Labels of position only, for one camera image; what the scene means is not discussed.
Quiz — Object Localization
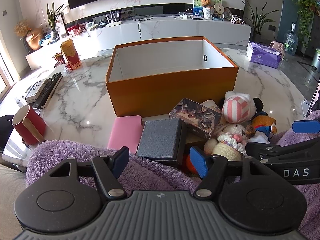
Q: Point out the cream crochet bunny doll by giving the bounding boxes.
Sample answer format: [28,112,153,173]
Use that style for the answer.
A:
[204,124,247,161]

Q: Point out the pink leather notebook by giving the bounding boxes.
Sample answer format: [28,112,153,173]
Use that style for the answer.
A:
[107,115,143,154]

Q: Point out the dark illustrated card box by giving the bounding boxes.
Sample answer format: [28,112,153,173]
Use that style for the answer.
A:
[169,98,222,140]

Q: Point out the brown bear blue outfit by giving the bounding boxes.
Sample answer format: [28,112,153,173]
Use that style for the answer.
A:
[246,111,277,144]

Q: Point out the grey square box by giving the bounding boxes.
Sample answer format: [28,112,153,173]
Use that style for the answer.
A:
[136,118,187,164]

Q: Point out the pink striped white plush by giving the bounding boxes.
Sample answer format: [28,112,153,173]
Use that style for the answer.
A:
[222,91,264,124]

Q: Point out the purple fluffy blanket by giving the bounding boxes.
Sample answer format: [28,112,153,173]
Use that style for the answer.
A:
[25,140,319,239]

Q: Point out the grey trash bin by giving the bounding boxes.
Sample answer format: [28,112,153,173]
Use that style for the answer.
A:
[311,48,320,73]

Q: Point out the pink small heater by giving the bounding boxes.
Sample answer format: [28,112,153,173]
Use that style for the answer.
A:
[269,41,285,58]

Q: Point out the water bottle jug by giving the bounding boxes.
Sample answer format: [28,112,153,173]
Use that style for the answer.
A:
[283,22,298,55]

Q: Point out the purple tissue pack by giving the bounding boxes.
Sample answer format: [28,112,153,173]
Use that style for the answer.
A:
[246,41,281,69]

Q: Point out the orange cardboard box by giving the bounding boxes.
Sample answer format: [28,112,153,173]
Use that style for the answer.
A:
[106,36,239,118]

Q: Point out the black remote keyboard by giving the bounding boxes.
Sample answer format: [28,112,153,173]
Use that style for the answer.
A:
[32,73,62,109]

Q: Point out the white small device box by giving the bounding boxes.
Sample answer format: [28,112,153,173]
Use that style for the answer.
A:
[24,79,46,103]

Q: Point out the black bag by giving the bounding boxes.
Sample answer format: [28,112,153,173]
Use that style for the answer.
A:
[0,114,14,152]

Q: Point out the red yellow carton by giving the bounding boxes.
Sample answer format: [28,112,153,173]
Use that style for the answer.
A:
[60,39,81,70]

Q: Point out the floor plant right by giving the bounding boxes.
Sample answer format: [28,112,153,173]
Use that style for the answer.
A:
[242,0,279,43]

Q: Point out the hanging green vine plant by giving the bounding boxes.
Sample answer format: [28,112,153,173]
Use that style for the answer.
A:
[292,0,319,48]

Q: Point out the white tv console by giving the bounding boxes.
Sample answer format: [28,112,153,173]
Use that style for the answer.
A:
[25,16,252,71]

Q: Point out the white wifi router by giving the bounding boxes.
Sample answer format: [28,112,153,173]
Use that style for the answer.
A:
[105,10,121,27]

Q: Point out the copper vase dried flowers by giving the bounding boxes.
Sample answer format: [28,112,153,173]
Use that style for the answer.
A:
[14,20,43,54]

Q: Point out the potted plant left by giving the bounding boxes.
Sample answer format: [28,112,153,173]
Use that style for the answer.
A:
[46,2,67,43]

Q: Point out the teddy bear on console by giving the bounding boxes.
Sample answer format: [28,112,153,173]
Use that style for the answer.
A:
[201,0,211,7]

